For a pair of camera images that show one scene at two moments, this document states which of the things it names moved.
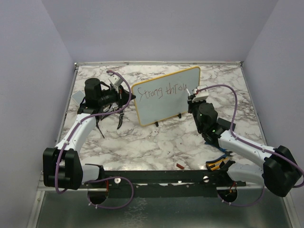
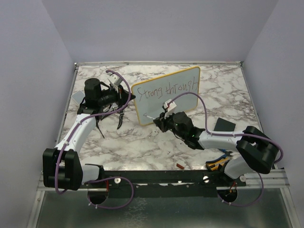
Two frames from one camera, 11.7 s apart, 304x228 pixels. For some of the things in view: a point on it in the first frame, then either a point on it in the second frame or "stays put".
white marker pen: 188,92 -> 151,117
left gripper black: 125,97 stays put
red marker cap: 180,166 stays put
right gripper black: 191,104 -> 162,121
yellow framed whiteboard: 165,96 stays put
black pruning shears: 121,116 stays put
